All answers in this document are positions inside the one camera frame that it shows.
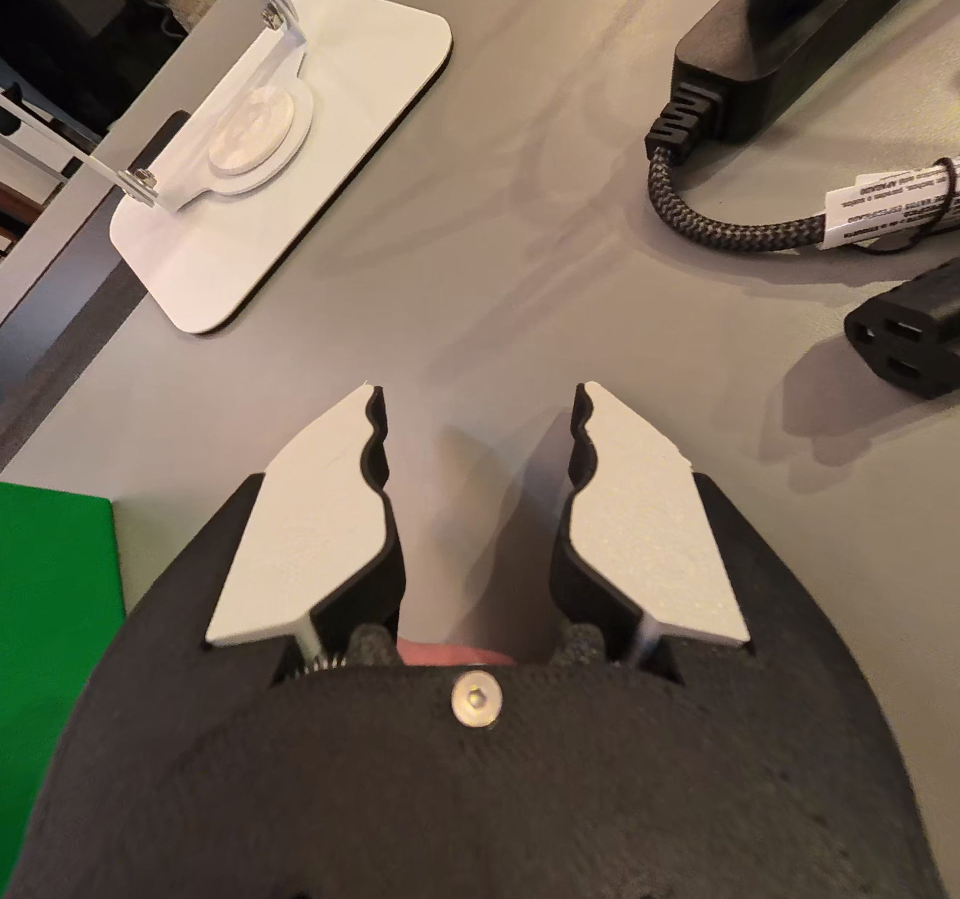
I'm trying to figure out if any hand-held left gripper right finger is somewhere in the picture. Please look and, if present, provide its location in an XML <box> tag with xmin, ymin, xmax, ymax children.
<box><xmin>549</xmin><ymin>380</ymin><xmax>755</xmax><ymax>666</ymax></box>

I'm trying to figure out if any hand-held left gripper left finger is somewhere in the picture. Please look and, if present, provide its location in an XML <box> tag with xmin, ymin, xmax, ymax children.
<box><xmin>204</xmin><ymin>383</ymin><xmax>410</xmax><ymax>664</ymax></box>

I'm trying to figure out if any black braided cable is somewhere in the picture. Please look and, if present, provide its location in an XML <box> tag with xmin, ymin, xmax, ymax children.
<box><xmin>645</xmin><ymin>85</ymin><xmax>960</xmax><ymax>251</ymax></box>

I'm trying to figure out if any black power strip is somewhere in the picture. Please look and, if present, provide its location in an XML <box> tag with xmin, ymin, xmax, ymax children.
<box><xmin>671</xmin><ymin>0</ymin><xmax>960</xmax><ymax>144</ymax></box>

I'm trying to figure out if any green board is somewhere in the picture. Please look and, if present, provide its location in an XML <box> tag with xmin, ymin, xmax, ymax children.
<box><xmin>0</xmin><ymin>482</ymin><xmax>127</xmax><ymax>788</ymax></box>

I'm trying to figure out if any dark shelf unit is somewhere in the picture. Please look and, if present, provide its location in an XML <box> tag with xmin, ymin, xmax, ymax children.
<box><xmin>0</xmin><ymin>0</ymin><xmax>249</xmax><ymax>135</ymax></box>

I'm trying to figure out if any black power cord connector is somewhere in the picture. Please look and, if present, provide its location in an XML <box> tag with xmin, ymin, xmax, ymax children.
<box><xmin>843</xmin><ymin>257</ymin><xmax>960</xmax><ymax>401</ymax></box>

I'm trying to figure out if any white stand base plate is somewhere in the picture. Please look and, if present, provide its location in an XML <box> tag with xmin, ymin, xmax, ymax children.
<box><xmin>0</xmin><ymin>0</ymin><xmax>455</xmax><ymax>336</ymax></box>

